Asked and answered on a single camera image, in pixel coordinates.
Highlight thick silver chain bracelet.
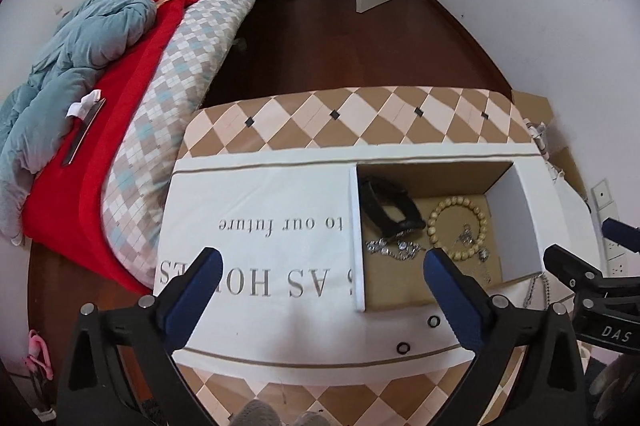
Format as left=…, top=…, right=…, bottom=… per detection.
left=522, top=271, right=552, bottom=309

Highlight thin silver pendant necklace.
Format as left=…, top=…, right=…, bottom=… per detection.
left=456, top=223, right=494, bottom=285

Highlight wooden bead bracelet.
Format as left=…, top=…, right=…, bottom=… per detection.
left=425, top=195, right=490, bottom=263

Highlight thin silver chain bracelet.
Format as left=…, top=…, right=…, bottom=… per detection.
left=364, top=232, right=428, bottom=262

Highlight black smart band watch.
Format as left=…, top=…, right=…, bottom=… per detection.
left=358, top=176, right=426, bottom=239

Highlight white power strip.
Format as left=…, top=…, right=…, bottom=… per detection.
left=591, top=179, right=627, bottom=278

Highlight pink slippers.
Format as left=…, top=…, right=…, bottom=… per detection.
left=24, top=330, right=53, bottom=380

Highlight white checked fabric bag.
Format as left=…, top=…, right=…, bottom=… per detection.
left=524, top=119, right=564, bottom=181

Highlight cardboard box white outside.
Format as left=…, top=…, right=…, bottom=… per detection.
left=352, top=159, right=550, bottom=313

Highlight brown cardboard piece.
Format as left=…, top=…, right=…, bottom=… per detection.
left=512, top=90, right=588, bottom=200

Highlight red bed sheet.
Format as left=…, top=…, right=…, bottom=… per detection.
left=20, top=0, right=199, bottom=294

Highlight checkered mattress cover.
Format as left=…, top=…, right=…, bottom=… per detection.
left=101, top=0, right=256, bottom=289

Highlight black phone on bed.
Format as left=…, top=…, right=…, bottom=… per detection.
left=62, top=99, right=106, bottom=166

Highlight white charger on bed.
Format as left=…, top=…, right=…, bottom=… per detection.
left=66, top=90, right=102, bottom=120

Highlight teal blue duvet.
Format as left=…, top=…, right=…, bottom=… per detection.
left=1, top=0, right=156, bottom=244

